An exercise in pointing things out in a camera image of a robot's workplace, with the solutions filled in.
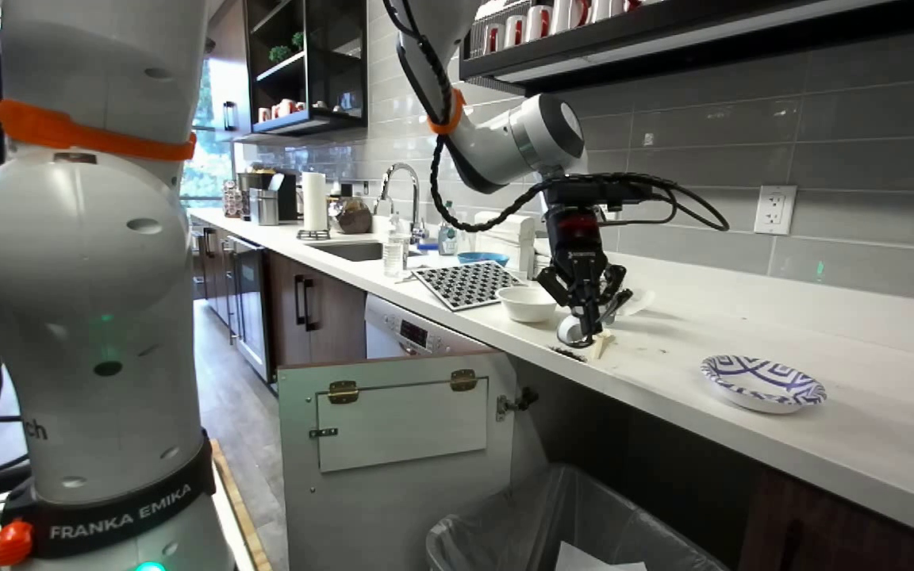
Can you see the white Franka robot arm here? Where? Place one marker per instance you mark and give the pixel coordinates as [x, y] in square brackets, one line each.
[88, 265]

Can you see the black open shelf unit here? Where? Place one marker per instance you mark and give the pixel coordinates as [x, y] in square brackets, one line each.
[314, 121]

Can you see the dark glass-front appliance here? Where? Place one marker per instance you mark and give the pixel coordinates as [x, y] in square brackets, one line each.
[238, 306]

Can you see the grey trash bin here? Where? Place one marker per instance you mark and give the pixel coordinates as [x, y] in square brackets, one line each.
[521, 526]

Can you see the glass jar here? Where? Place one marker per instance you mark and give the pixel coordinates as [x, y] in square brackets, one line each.
[399, 253]

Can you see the open cabinet door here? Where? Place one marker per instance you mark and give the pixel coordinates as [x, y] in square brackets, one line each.
[395, 507]

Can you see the clear plastic bottle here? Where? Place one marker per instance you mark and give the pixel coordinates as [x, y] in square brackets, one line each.
[448, 233]

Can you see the glass coffee carafe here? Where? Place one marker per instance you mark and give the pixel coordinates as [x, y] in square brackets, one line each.
[350, 216]

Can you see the white ceramic bowl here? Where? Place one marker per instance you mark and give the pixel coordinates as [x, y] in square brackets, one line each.
[525, 306]

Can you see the cream plastic spoon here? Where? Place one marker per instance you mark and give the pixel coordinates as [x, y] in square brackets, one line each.
[604, 344]

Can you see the silver metal spoon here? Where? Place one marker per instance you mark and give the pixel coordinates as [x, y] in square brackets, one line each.
[624, 306]

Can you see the blue patterned paper plate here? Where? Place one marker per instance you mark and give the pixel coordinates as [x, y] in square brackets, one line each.
[763, 382]

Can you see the white red mug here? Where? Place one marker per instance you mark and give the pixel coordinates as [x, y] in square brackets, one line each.
[515, 30]
[537, 21]
[491, 40]

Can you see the steel dishwasher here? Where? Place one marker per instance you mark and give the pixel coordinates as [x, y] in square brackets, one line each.
[387, 326]

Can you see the white wall outlet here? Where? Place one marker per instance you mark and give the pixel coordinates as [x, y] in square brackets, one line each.
[776, 209]

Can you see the silver countertop appliance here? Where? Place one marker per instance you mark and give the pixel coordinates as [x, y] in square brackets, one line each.
[267, 208]

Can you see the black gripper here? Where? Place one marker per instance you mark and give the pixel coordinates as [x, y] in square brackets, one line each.
[575, 233]

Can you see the blue bowl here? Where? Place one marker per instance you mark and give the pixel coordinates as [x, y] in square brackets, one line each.
[485, 259]

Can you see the chrome faucet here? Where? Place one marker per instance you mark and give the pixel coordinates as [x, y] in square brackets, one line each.
[418, 209]

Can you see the white paper towel roll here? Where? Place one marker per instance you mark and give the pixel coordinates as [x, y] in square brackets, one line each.
[314, 208]

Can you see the steel sink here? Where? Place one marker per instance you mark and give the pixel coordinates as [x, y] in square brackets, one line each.
[358, 252]

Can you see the white waste paper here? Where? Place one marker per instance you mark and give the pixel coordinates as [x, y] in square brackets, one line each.
[594, 559]

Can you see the black dotted pod tray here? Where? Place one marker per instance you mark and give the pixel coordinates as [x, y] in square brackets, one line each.
[464, 286]

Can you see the dark wall shelf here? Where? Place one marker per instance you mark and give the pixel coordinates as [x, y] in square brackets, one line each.
[796, 32]

